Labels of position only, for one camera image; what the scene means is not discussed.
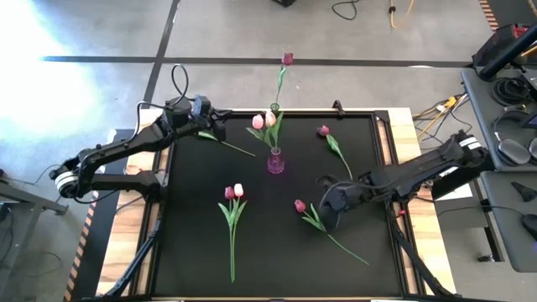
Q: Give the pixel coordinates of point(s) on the black wedge-shaped object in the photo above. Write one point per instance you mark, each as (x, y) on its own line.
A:
(523, 191)

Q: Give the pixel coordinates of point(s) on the black headphones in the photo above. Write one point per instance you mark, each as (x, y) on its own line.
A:
(514, 152)

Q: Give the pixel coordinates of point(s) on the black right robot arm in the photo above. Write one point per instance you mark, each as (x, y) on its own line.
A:
(419, 170)

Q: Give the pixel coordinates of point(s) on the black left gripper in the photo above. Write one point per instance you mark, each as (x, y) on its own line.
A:
(205, 121)

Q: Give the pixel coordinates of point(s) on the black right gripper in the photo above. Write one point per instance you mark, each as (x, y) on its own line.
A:
(344, 197)

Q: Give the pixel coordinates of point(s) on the dark red artificial tulip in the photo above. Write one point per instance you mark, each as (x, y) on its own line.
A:
(206, 135)
(287, 59)
(229, 193)

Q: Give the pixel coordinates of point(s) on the green glass vase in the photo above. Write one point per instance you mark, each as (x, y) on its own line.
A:
(274, 107)

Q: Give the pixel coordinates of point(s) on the black side desk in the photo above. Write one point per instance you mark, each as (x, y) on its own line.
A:
(482, 126)

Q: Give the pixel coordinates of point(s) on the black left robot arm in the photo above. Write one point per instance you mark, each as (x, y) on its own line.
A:
(126, 144)

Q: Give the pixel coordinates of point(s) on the black case with red label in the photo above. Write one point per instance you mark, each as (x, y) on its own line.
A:
(495, 42)

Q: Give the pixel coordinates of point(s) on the grey side stand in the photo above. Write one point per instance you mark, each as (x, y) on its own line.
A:
(25, 202)

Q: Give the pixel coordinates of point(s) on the dark magenta artificial tulip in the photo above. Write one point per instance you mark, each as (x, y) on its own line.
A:
(323, 131)

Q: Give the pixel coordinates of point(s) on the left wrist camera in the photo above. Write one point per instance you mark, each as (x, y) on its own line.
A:
(201, 105)

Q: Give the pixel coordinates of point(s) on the pink glass vase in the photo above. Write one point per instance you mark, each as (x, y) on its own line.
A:
(275, 165)

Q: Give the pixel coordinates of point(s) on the light pink artificial tulip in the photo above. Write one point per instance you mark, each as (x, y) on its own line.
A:
(238, 190)

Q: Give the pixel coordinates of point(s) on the black table clamp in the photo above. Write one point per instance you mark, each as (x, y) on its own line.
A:
(337, 107)

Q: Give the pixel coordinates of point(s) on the white paper sheet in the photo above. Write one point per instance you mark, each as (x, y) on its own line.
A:
(459, 194)

